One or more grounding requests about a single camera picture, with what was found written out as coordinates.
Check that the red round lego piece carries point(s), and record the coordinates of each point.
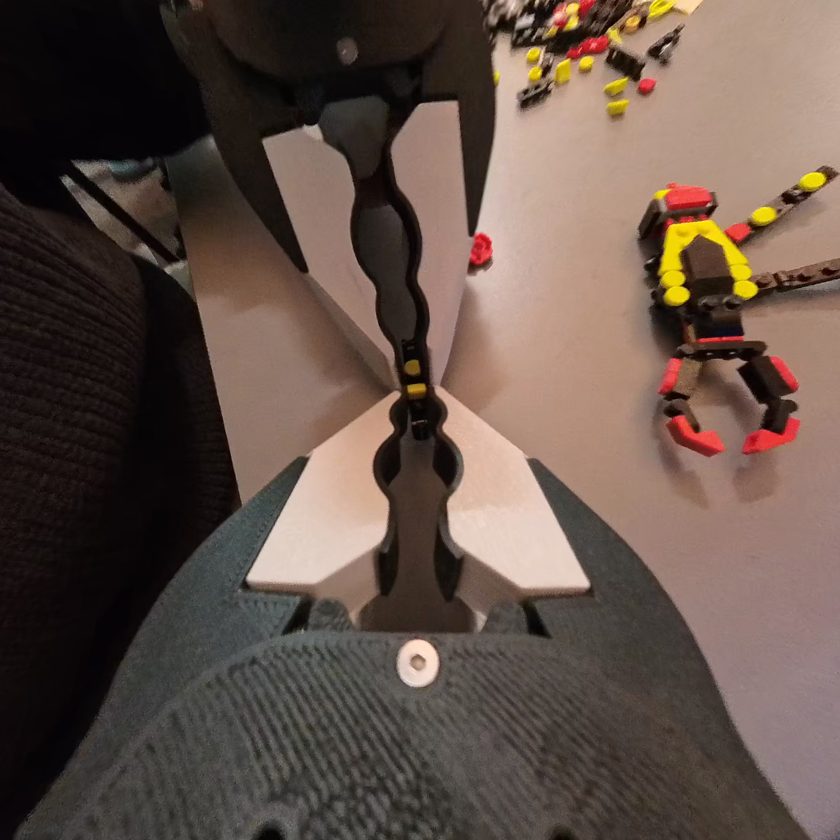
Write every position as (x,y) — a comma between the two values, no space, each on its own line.
(482,248)

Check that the black red yellow lego model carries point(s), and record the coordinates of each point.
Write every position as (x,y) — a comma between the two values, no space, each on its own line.
(705,262)

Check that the black yellow lego limb assembly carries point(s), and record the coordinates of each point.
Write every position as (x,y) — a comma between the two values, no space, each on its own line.
(413,380)

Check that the pile of lego pieces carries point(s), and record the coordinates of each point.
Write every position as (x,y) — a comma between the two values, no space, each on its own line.
(594,44)

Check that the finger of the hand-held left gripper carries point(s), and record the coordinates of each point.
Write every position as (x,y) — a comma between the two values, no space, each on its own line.
(315,216)
(439,197)

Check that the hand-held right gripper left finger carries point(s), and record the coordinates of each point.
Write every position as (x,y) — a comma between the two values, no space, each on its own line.
(308,525)

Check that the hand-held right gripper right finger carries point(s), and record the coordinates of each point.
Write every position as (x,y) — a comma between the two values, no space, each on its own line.
(518,525)

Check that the person's dark knit sweater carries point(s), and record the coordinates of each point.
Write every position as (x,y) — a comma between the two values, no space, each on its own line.
(79,394)

